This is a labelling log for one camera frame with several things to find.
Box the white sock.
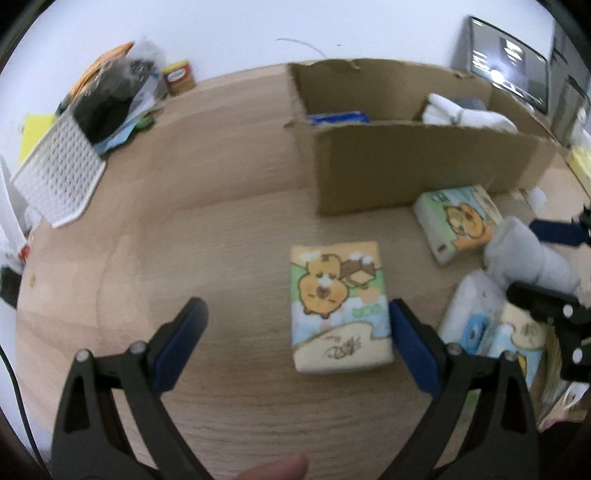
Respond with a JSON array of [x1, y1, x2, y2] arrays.
[[484, 216, 581, 294]]

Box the blue packet in box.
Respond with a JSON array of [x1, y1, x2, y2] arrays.
[[308, 111, 370, 125]]

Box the brown cardboard box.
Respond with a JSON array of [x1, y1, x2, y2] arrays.
[[287, 59, 561, 216]]

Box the bicycle capybara tissue pack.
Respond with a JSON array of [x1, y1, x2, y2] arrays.
[[478, 302, 548, 388]]

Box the operator thumb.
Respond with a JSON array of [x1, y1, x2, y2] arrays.
[[236, 453, 310, 480]]

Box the orange patterned cloth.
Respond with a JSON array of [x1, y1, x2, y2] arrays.
[[68, 41, 135, 97]]

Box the black bag in clear plastic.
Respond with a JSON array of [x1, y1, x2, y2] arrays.
[[68, 40, 167, 156]]

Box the black charger block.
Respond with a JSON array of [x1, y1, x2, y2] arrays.
[[0, 266, 22, 309]]

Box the red polka dot item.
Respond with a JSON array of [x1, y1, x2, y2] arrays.
[[18, 244, 30, 263]]

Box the black cable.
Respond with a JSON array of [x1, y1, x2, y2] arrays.
[[0, 345, 47, 467]]

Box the white perforated plastic basket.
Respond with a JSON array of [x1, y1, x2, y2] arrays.
[[11, 111, 106, 228]]

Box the tablet on white stand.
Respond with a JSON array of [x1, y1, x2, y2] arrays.
[[452, 16, 549, 114]]

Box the white socks in box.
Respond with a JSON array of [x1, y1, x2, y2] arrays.
[[422, 93, 518, 133]]

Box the yellow sponge in tray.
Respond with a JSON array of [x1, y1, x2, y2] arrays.
[[567, 146, 591, 190]]

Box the green small toy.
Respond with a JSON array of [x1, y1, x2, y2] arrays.
[[135, 115, 155, 131]]

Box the red yellow tin can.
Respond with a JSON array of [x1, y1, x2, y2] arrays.
[[160, 60, 196, 96]]

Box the yellow card in basket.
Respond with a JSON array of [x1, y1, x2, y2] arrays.
[[18, 114, 57, 165]]

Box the white blue monster wipes pack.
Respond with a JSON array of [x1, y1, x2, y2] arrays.
[[438, 270, 506, 354]]

